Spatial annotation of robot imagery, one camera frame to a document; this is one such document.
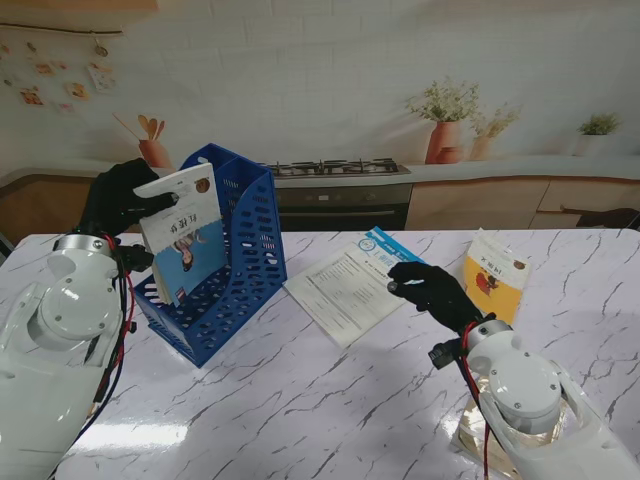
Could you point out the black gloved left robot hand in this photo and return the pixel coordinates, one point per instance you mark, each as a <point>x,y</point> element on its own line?
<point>112,195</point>

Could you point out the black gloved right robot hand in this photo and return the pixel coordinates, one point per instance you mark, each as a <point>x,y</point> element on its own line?
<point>440,295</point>

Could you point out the blue and white novel book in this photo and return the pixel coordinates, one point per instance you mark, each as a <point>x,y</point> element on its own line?
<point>190,260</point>

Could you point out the tan cover book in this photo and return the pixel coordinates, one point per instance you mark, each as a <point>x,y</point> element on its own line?
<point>470,425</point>

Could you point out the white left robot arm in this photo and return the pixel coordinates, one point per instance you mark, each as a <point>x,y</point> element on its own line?
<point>70,310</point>

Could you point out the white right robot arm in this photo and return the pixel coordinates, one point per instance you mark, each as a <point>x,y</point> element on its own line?
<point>525,390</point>

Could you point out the yellow cover book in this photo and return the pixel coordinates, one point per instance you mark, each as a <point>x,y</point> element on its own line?
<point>500,295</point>

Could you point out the white workbook with blue header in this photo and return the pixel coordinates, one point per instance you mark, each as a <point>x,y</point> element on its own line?
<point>345,295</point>

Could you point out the blue perforated plastic file holder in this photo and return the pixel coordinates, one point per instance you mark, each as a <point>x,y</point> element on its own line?
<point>267,180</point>

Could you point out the printed kitchen scene backdrop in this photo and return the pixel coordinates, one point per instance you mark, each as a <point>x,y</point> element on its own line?
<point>320,75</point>

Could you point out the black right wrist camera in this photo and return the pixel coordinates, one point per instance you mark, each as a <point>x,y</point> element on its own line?
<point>442,355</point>

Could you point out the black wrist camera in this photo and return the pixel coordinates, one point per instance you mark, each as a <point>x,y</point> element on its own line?
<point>137,257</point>
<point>442,355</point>

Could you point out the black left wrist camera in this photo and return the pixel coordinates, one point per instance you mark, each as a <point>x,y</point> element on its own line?
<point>137,257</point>

